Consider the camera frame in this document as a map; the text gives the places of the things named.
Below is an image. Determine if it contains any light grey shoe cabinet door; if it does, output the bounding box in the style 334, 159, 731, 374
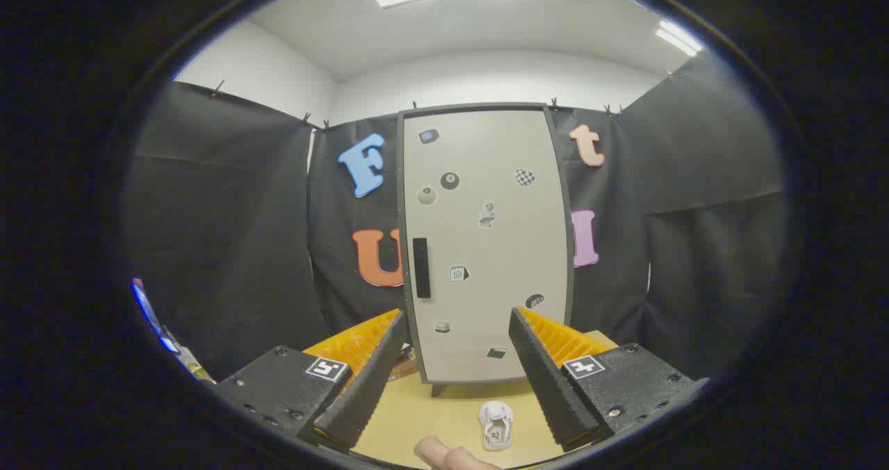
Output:
401, 108, 570, 385

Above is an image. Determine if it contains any grey shoe cabinet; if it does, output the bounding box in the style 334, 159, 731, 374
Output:
397, 102, 576, 397

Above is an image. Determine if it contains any black door handle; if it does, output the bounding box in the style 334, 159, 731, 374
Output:
413, 237, 432, 299

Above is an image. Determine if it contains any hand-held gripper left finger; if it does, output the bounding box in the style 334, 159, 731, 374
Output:
212, 309, 410, 455

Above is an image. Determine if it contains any small ceiling light panel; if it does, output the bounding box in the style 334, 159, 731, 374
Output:
655, 19, 704, 58

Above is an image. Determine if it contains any white shoe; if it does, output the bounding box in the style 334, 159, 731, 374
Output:
478, 401, 515, 451

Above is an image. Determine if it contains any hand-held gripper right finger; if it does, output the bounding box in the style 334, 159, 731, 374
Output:
508, 307, 711, 453

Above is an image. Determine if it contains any black backdrop cloth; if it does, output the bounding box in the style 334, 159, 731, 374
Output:
124, 53, 789, 382

